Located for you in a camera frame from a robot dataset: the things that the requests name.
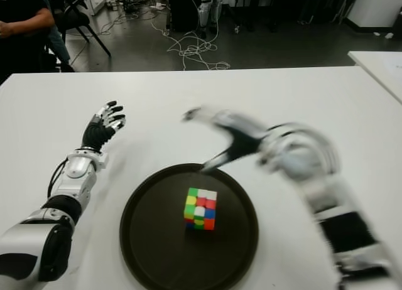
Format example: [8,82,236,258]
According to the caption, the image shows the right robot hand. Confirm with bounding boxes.
[181,106,269,174]

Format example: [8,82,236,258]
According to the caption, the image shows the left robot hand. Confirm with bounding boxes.
[81,100,127,154]

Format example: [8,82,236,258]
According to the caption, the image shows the multicoloured Rubik's cube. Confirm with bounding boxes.
[183,186,219,232]

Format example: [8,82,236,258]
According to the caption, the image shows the dark brown round plate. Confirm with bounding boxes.
[119,163,259,290]

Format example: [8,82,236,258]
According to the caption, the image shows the black chair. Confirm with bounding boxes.
[46,0,112,73]

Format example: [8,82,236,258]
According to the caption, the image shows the person in black shirt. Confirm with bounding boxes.
[0,0,72,82]

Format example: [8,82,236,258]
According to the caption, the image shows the background humanoid robot legs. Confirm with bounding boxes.
[196,0,229,33]

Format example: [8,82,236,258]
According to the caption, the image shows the black cabinet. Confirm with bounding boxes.
[167,0,204,32]

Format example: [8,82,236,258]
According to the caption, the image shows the white side table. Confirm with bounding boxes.
[347,50,402,105]

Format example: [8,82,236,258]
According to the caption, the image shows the white cabinet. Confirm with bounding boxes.
[346,0,402,30]

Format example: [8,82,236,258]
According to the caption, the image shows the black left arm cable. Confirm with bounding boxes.
[46,156,70,199]

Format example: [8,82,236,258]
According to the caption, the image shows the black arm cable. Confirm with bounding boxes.
[46,156,70,199]
[272,122,342,176]

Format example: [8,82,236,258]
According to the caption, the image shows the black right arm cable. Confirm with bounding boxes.
[272,122,342,176]

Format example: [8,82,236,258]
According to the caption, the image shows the tangled white floor cable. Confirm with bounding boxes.
[150,18,232,72]

